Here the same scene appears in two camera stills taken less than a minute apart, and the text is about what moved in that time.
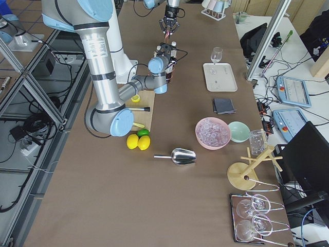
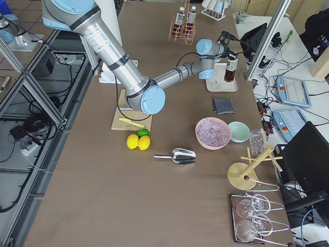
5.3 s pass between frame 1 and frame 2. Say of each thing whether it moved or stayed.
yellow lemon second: stayed
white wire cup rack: stayed
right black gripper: moved
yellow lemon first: stayed
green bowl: stayed
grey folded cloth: stayed
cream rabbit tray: stayed
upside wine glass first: stayed
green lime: stayed
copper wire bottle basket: moved
